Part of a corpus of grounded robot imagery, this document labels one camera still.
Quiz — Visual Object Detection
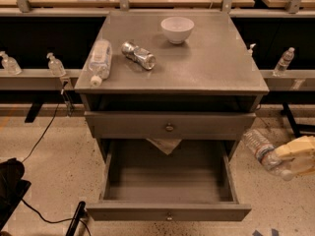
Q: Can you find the black cable on floor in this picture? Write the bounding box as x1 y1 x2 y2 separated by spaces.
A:
20 79 93 236

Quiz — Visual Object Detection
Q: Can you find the clear crinkled water bottle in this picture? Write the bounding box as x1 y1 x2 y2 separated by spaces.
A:
242 129 294 181

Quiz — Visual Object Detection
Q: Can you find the closed grey top drawer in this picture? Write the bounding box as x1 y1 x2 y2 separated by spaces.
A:
85 111 256 140

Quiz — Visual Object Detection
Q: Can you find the left pump sanitizer bottle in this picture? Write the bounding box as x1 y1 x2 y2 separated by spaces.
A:
0 51 22 75

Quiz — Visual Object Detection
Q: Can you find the white paper under drawer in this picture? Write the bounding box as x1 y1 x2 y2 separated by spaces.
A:
149 139 181 155

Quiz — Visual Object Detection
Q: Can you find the upright clear water bottle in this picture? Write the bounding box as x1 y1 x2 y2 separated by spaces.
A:
273 47 295 77

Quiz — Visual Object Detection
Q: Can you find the white bowl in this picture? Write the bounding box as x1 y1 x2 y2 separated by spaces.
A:
160 17 195 44

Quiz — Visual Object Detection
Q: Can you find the black object bottom left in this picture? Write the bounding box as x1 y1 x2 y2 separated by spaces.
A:
0 158 32 229

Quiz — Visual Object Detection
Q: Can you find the open grey middle drawer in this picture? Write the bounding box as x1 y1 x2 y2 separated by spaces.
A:
87 140 251 221

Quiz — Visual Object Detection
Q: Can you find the clear labelled water bottle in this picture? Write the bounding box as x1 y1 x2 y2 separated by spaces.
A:
88 39 112 87

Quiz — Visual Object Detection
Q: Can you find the crushed silver can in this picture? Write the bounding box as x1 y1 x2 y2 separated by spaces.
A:
121 41 156 71

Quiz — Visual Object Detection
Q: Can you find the small pump bottle behind cabinet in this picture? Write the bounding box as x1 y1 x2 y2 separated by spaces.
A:
248 43 256 56

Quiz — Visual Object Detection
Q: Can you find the pump sanitizer bottle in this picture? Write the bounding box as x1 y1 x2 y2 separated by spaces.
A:
46 52 66 77
0 51 22 75

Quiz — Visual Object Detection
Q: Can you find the grey drawer cabinet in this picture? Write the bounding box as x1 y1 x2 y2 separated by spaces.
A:
75 10 269 154

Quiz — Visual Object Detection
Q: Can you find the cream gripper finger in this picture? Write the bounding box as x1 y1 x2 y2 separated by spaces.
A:
275 136 315 160
290 157 315 176

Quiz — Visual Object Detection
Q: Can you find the black wheeled stand base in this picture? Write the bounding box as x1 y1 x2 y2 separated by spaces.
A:
281 102 315 138

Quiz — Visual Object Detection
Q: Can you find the black stand leg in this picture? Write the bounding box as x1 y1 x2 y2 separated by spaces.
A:
65 201 86 236

